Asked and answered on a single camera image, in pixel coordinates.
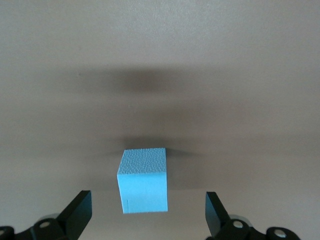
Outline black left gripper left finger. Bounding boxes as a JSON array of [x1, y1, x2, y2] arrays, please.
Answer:
[[0, 190, 93, 240]]

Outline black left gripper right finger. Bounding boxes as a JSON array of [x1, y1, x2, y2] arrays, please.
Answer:
[[204, 191, 300, 240]]

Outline light blue foam block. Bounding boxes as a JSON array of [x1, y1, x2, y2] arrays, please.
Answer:
[[116, 147, 169, 214]]

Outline brown table cover sheet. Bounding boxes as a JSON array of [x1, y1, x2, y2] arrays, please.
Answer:
[[0, 0, 320, 240]]

